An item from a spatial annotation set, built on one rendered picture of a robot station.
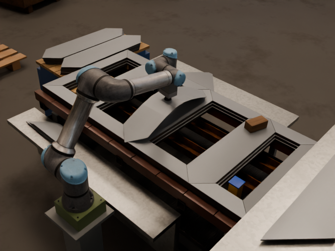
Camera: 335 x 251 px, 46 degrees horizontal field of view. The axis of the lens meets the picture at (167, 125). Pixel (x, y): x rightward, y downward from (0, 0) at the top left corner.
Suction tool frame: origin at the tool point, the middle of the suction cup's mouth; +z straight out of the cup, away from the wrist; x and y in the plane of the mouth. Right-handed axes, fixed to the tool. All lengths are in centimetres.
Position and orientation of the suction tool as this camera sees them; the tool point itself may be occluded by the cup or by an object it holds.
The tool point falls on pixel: (167, 100)
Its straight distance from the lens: 225.6
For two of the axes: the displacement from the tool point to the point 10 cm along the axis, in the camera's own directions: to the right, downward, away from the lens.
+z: -0.4, 8.0, 6.0
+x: -7.8, 3.5, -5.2
